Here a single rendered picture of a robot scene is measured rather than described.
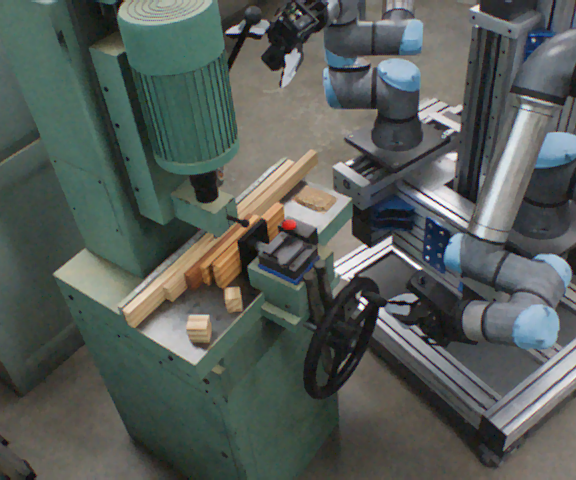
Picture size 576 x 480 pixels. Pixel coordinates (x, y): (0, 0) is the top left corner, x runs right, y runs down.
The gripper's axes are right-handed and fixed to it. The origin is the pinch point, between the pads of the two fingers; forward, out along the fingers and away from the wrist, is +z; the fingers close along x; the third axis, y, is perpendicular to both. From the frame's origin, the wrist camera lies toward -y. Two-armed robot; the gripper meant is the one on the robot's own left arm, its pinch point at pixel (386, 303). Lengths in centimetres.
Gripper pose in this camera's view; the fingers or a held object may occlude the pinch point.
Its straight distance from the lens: 140.2
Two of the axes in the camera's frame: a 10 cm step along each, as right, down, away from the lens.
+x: 6.1, -6.5, 4.6
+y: 5.2, 7.6, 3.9
